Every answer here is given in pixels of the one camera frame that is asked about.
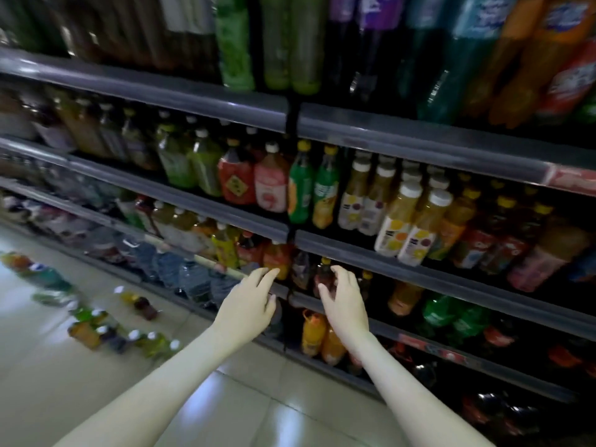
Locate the dark grey store shelving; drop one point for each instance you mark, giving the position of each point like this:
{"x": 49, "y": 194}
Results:
{"x": 186, "y": 96}

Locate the dark bottle yellow cap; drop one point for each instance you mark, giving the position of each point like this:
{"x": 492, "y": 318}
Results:
{"x": 324, "y": 274}

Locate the person's right forearm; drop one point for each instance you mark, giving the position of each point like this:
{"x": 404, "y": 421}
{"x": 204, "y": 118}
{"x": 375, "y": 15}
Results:
{"x": 419, "y": 405}

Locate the person's left hand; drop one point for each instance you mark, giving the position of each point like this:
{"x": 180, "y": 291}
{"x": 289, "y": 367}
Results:
{"x": 244, "y": 312}

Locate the row of large water jugs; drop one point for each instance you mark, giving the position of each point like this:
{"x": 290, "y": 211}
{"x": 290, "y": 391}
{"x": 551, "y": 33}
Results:
{"x": 168, "y": 265}

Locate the cola bottle red label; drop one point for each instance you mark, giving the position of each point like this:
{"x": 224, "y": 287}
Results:
{"x": 138, "y": 302}

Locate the teal bottle blue cap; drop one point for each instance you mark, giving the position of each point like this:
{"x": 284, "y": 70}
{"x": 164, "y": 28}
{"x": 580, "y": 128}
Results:
{"x": 46, "y": 277}

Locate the person's right hand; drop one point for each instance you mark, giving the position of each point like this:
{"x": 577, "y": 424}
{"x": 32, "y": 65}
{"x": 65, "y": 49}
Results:
{"x": 349, "y": 316}

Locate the person's left forearm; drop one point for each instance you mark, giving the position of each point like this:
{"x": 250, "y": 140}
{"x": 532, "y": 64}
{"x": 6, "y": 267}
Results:
{"x": 158, "y": 395}

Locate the amber tea bottle white cap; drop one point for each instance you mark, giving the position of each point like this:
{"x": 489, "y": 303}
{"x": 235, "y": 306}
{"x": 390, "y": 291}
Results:
{"x": 14, "y": 260}

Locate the red price tag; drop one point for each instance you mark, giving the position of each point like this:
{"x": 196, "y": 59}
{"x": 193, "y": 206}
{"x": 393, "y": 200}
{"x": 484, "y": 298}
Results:
{"x": 570, "y": 178}

